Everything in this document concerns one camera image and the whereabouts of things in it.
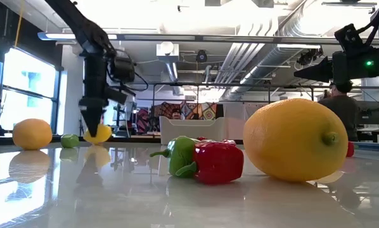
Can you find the background workstation with monitor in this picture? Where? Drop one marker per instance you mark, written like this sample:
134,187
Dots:
126,117

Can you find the yellow lemon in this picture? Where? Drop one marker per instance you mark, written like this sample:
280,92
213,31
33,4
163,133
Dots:
104,134

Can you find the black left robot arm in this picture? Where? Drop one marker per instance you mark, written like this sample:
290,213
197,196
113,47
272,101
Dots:
81,25

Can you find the long overhead metal beam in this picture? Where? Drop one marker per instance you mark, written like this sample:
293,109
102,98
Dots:
208,38

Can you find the small green bell pepper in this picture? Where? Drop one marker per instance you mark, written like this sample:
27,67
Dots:
69,141
181,155

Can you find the black ceiling spotlight cluster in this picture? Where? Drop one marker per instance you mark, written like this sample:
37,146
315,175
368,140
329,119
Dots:
308,57

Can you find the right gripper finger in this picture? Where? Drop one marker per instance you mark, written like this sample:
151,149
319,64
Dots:
319,71

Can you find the colourful patterned wall hanging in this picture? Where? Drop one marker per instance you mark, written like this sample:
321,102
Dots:
196,111

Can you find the silver ventilation duct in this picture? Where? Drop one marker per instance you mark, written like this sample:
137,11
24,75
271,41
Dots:
272,54

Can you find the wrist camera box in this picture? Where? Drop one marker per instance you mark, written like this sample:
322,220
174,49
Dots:
348,39
123,69

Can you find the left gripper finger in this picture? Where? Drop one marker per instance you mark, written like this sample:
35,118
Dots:
93,114

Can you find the black pipe rack frame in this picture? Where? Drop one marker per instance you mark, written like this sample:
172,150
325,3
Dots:
240,85

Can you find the black round ceiling speaker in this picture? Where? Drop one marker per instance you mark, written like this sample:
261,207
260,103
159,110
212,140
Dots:
201,56

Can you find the large bright window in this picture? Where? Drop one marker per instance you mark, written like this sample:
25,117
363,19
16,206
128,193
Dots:
28,79

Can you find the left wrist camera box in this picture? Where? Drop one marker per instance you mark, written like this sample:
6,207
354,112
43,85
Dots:
123,69

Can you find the dark background monitor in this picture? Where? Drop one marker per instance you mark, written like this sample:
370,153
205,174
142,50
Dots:
368,112

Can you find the person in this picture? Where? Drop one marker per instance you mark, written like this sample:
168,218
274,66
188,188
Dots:
341,111
176,114

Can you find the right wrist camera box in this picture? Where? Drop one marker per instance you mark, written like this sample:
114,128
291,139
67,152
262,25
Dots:
348,39

